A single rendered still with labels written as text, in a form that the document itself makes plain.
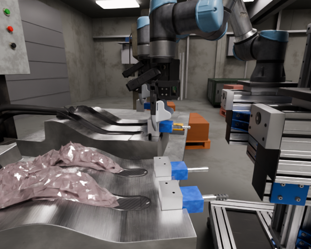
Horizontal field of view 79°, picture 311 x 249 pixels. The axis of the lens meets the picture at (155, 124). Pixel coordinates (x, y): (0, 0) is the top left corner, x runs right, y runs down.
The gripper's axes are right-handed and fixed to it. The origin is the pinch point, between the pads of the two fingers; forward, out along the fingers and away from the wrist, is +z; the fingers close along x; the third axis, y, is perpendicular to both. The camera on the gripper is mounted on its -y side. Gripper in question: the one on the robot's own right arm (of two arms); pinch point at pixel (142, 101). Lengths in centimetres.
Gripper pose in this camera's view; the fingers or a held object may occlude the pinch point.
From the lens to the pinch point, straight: 91.3
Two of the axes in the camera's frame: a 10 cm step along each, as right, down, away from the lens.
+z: 0.0, 9.6, 2.7
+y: 9.8, 0.5, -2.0
